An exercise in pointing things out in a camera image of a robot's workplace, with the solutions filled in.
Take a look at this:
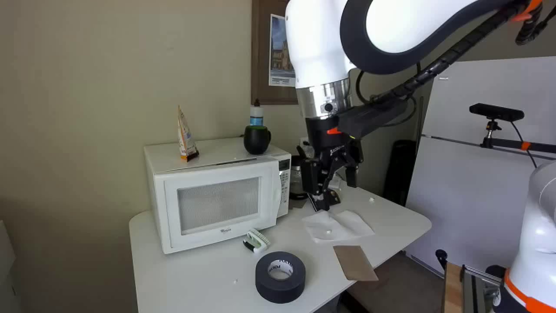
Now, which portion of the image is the plastic bottle blue label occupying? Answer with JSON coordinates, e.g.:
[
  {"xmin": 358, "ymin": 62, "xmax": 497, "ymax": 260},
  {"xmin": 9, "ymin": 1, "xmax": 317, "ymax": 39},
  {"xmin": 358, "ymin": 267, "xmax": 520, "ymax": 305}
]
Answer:
[{"xmin": 249, "ymin": 97, "xmax": 268, "ymax": 128}]

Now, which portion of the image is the brown cardboard sheet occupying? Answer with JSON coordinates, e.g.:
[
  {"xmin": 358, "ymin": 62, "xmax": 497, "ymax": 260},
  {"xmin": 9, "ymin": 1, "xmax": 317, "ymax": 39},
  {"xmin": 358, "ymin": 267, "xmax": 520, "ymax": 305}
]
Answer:
[{"xmin": 332, "ymin": 243, "xmax": 381, "ymax": 283}]

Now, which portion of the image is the black stereo camera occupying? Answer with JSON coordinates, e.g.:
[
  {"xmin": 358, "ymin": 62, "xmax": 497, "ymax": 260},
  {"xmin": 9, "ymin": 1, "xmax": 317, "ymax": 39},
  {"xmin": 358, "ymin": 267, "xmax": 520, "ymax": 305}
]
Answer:
[{"xmin": 468, "ymin": 102, "xmax": 527, "ymax": 123}]

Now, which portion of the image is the brown cork board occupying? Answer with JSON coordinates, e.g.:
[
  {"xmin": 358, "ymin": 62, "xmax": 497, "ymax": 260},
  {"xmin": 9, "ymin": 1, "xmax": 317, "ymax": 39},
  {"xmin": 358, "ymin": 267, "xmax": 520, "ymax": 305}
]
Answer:
[{"xmin": 251, "ymin": 0, "xmax": 301, "ymax": 105}]

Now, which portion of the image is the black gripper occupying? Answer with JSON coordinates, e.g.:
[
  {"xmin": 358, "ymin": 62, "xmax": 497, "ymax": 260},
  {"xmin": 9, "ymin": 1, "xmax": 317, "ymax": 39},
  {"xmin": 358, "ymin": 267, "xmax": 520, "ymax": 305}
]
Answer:
[{"xmin": 296, "ymin": 116, "xmax": 351, "ymax": 212}]

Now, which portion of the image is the black tape roll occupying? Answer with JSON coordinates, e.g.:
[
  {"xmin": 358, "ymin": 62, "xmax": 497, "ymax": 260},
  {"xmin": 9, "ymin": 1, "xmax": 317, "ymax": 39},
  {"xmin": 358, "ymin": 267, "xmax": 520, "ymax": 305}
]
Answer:
[{"xmin": 254, "ymin": 250, "xmax": 308, "ymax": 304}]

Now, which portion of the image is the black braided cable sleeve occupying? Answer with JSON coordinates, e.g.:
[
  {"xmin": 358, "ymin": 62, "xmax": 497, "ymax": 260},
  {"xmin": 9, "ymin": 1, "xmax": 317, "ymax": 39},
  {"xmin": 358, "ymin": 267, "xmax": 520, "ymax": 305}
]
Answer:
[{"xmin": 336, "ymin": 0, "xmax": 556, "ymax": 140}]

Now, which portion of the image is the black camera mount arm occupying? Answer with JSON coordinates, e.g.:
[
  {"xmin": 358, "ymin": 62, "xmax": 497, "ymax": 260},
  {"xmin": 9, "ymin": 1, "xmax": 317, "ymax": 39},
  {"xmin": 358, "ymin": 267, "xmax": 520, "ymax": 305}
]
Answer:
[{"xmin": 478, "ymin": 118, "xmax": 556, "ymax": 159}]

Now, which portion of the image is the white plastic bag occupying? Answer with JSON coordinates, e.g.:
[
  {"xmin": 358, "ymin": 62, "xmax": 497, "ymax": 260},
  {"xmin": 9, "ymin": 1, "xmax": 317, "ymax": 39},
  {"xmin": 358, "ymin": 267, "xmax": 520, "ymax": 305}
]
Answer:
[{"xmin": 301, "ymin": 208, "xmax": 377, "ymax": 245}]

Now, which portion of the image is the white refrigerator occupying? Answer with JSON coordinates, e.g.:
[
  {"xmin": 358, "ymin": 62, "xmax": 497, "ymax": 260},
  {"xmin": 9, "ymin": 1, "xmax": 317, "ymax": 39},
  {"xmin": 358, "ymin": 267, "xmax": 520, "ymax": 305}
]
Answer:
[{"xmin": 403, "ymin": 55, "xmax": 556, "ymax": 274}]

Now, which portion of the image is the small green white packet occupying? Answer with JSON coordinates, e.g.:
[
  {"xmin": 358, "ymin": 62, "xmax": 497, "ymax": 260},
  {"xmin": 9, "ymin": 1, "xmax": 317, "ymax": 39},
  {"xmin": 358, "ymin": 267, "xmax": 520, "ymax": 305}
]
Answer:
[{"xmin": 242, "ymin": 227, "xmax": 273, "ymax": 255}]

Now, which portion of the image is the wall calendar poster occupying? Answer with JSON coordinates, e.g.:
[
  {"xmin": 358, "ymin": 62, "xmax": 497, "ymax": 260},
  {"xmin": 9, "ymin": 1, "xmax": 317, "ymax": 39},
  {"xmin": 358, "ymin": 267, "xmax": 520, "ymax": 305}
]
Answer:
[{"xmin": 268, "ymin": 12, "xmax": 299, "ymax": 90}]

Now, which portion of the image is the glass kettle black handle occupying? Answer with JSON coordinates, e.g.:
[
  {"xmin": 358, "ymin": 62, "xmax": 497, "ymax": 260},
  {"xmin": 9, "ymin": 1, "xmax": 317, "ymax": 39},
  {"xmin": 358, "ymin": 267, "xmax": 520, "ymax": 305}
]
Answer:
[{"xmin": 287, "ymin": 163, "xmax": 313, "ymax": 203}]

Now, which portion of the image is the white microwave oven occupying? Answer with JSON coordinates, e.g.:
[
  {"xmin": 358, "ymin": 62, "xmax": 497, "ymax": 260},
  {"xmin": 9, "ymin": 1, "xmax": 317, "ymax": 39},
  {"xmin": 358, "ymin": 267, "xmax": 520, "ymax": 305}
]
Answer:
[{"xmin": 143, "ymin": 135, "xmax": 294, "ymax": 257}]

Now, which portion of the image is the black round holder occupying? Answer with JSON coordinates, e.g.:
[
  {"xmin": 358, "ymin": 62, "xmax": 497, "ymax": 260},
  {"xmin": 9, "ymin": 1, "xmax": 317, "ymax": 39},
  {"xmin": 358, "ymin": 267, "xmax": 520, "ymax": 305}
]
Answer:
[{"xmin": 242, "ymin": 123, "xmax": 273, "ymax": 156}]

